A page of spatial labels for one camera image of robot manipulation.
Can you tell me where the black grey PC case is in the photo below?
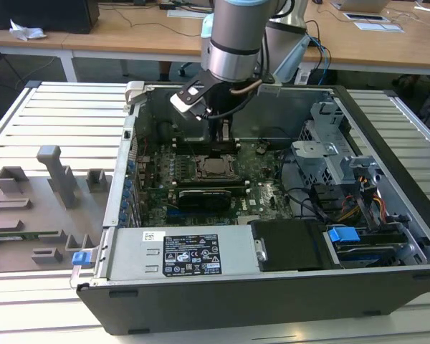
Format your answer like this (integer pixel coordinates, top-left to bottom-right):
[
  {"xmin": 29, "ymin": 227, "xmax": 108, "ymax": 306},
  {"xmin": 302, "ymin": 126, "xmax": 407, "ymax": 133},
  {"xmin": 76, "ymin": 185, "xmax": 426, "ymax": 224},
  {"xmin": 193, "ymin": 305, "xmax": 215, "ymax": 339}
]
[{"xmin": 70, "ymin": 81, "xmax": 430, "ymax": 336}]

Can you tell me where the green RAM stick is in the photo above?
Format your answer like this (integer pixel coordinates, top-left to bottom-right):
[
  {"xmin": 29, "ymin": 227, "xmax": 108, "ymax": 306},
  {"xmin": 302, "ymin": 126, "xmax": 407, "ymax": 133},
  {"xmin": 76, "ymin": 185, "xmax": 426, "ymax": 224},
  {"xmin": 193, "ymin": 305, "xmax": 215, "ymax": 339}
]
[{"xmin": 0, "ymin": 231, "xmax": 60, "ymax": 242}]

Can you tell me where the blue cable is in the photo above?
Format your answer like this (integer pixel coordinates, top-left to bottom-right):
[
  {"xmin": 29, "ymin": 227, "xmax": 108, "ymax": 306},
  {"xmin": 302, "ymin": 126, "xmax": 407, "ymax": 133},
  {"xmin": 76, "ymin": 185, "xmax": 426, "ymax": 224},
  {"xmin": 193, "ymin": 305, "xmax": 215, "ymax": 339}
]
[{"xmin": 307, "ymin": 35, "xmax": 333, "ymax": 72}]

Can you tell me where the metal locking lever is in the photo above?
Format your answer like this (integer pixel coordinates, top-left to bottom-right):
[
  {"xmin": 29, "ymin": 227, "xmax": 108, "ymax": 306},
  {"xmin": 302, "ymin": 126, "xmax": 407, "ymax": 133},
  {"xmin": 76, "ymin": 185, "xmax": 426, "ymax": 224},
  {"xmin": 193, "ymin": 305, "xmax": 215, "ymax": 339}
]
[{"xmin": 185, "ymin": 138, "xmax": 199, "ymax": 161}]

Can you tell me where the silver CPU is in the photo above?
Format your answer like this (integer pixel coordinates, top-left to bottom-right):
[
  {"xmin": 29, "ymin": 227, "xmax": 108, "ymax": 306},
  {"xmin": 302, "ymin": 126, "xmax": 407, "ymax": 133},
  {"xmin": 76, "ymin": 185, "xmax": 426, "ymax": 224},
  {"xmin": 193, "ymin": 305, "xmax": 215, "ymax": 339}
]
[{"xmin": 204, "ymin": 159, "xmax": 231, "ymax": 177}]

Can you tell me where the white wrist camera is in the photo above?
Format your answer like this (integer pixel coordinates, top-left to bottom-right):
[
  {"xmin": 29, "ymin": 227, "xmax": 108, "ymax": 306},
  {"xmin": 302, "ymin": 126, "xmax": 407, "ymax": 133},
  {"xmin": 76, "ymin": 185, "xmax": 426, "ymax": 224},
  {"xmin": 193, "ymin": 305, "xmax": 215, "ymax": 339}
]
[{"xmin": 169, "ymin": 71, "xmax": 213, "ymax": 121}]

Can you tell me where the small white box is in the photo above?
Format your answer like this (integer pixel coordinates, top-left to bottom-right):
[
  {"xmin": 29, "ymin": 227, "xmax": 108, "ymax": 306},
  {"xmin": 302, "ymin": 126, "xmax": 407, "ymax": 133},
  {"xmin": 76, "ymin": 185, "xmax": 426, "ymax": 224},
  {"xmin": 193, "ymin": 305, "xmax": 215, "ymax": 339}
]
[{"xmin": 294, "ymin": 68, "xmax": 312, "ymax": 85}]

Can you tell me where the grey parts rack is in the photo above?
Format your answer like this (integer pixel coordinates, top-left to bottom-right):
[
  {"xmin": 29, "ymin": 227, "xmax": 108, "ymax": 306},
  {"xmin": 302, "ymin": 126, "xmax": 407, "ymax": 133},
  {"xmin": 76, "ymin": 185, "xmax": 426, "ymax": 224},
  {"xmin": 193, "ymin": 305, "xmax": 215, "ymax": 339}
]
[{"xmin": 0, "ymin": 145, "xmax": 115, "ymax": 275}]

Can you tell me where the pale blue teach pendant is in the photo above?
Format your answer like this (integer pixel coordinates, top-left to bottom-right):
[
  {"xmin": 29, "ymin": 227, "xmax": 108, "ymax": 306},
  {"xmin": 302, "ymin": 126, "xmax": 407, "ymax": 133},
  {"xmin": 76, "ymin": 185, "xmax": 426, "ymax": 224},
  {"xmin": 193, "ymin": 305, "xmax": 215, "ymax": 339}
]
[{"xmin": 272, "ymin": 35, "xmax": 311, "ymax": 85}]

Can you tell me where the beige wrist cable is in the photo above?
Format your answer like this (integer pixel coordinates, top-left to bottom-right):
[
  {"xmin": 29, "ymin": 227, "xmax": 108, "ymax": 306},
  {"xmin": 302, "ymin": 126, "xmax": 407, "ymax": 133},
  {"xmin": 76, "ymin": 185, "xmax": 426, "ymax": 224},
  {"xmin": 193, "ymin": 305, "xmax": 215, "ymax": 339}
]
[{"xmin": 230, "ymin": 80, "xmax": 263, "ymax": 96}]

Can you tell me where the hard disk in blue carrier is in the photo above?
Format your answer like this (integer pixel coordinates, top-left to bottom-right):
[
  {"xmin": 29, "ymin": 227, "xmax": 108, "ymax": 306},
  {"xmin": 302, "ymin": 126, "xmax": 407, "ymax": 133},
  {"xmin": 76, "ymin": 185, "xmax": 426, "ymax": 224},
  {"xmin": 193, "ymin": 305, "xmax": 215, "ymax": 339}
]
[{"xmin": 325, "ymin": 225, "xmax": 408, "ymax": 268}]

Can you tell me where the grey power supply unit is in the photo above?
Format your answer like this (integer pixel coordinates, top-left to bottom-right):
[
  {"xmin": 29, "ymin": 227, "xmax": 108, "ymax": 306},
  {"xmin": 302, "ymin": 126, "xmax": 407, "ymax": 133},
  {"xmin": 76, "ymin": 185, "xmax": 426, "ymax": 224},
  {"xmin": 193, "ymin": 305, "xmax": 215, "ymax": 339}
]
[{"xmin": 103, "ymin": 224, "xmax": 262, "ymax": 281}]

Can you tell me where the silver laptop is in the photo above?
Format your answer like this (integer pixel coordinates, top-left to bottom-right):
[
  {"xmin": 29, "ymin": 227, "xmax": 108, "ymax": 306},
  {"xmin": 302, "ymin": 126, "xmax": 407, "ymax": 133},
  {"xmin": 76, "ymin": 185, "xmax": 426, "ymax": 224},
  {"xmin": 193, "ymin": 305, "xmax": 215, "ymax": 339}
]
[{"xmin": 331, "ymin": 0, "xmax": 390, "ymax": 14}]

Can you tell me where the crumpled white paper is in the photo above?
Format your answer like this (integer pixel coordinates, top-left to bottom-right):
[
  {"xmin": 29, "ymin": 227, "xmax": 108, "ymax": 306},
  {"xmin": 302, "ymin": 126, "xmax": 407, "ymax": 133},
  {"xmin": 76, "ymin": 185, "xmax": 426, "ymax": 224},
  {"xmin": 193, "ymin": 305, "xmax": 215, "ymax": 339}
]
[{"xmin": 9, "ymin": 18, "xmax": 47, "ymax": 41}]

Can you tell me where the black graphics card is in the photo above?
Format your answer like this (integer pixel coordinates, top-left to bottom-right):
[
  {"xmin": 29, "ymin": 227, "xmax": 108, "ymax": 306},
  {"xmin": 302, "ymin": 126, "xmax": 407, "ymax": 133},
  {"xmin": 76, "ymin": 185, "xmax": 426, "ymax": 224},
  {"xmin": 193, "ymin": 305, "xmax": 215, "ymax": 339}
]
[{"xmin": 178, "ymin": 188, "xmax": 233, "ymax": 217}]

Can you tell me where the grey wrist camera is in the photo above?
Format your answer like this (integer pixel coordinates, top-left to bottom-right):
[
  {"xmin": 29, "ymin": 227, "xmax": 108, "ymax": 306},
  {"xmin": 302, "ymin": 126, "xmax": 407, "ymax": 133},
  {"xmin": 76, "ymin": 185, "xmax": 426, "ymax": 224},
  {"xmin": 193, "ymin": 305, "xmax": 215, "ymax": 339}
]
[{"xmin": 256, "ymin": 81, "xmax": 283, "ymax": 97}]

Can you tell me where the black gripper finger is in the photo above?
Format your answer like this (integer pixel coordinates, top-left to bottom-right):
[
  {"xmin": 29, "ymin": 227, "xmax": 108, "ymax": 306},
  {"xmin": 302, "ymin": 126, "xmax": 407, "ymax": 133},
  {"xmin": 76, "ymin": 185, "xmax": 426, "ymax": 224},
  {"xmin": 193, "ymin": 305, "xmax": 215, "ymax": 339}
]
[{"xmin": 214, "ymin": 120, "xmax": 234, "ymax": 158}]

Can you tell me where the white desk cable hatch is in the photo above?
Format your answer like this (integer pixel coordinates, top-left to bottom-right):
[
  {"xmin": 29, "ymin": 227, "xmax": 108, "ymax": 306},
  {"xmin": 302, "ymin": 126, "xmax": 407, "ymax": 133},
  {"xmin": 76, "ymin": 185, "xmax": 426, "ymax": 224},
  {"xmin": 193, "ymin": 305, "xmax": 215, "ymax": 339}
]
[
  {"xmin": 343, "ymin": 12, "xmax": 388, "ymax": 22},
  {"xmin": 166, "ymin": 9, "xmax": 214, "ymax": 19},
  {"xmin": 354, "ymin": 21, "xmax": 405, "ymax": 34}
]

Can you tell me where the blue plastic latch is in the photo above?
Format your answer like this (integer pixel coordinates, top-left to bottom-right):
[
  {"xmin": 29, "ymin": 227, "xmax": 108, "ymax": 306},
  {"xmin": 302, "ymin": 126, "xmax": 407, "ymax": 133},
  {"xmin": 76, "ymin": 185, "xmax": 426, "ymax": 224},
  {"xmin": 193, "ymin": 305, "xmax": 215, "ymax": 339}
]
[{"xmin": 72, "ymin": 252, "xmax": 94, "ymax": 268}]

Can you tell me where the yellow power wire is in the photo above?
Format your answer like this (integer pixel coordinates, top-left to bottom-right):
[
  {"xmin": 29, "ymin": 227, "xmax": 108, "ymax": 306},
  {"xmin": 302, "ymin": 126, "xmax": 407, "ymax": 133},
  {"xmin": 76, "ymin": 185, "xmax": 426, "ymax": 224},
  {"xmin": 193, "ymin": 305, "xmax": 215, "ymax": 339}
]
[{"xmin": 374, "ymin": 191, "xmax": 387, "ymax": 219}]

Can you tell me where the wooden desk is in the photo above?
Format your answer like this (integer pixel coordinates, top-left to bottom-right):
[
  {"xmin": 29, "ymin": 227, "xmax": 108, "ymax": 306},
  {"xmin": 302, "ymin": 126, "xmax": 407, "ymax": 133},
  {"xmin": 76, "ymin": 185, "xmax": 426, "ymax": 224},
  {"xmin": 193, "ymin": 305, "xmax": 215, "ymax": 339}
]
[{"xmin": 0, "ymin": 0, "xmax": 430, "ymax": 78}]

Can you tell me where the black computer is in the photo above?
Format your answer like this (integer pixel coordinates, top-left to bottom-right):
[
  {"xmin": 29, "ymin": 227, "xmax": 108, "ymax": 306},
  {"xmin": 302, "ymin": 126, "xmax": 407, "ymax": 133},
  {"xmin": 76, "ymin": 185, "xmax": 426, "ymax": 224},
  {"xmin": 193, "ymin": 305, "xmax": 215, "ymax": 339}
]
[{"xmin": 0, "ymin": 0, "xmax": 100, "ymax": 35}]

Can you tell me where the CPU socket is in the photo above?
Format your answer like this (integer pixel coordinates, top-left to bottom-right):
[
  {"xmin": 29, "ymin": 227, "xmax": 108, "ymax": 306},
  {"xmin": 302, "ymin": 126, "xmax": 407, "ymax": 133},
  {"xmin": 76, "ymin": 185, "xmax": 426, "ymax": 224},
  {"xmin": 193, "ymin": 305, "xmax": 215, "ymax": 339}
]
[{"xmin": 193, "ymin": 153, "xmax": 244, "ymax": 181}]

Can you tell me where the black plastic shroud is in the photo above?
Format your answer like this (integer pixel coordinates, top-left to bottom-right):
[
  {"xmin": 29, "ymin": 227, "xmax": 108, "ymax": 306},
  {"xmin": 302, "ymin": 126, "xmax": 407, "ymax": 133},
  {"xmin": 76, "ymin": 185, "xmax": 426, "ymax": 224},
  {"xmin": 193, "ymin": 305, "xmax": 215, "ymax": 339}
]
[{"xmin": 249, "ymin": 219, "xmax": 343, "ymax": 273}]

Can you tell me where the green motherboard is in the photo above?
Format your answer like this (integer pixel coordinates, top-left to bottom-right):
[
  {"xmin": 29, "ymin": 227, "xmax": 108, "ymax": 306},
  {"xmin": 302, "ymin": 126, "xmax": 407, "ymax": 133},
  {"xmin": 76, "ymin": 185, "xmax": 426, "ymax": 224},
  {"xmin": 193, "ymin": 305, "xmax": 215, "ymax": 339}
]
[{"xmin": 135, "ymin": 140, "xmax": 299, "ymax": 229}]

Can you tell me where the grey metal drive cage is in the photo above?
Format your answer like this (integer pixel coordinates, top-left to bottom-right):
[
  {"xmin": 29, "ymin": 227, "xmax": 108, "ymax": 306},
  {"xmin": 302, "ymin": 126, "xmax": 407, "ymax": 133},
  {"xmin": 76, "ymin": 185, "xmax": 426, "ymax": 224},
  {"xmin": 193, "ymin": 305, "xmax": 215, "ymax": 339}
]
[{"xmin": 290, "ymin": 100, "xmax": 381, "ymax": 188}]

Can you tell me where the black RAM slot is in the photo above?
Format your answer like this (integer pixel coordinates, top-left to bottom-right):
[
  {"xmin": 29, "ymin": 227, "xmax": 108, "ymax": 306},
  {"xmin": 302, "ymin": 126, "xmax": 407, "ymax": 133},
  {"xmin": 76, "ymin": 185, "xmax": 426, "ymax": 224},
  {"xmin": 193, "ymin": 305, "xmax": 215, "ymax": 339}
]
[
  {"xmin": 176, "ymin": 184, "xmax": 247, "ymax": 189},
  {"xmin": 176, "ymin": 187, "xmax": 248, "ymax": 193},
  {"xmin": 176, "ymin": 181, "xmax": 247, "ymax": 186},
  {"xmin": 175, "ymin": 141, "xmax": 239, "ymax": 146},
  {"xmin": 176, "ymin": 178, "xmax": 247, "ymax": 183}
]

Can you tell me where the grey case latch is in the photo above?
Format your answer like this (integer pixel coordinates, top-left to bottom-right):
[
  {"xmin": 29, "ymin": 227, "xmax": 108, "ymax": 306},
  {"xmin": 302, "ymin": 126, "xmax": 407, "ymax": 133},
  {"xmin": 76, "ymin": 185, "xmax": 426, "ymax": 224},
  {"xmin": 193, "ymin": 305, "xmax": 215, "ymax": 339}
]
[{"xmin": 123, "ymin": 80, "xmax": 146, "ymax": 105}]

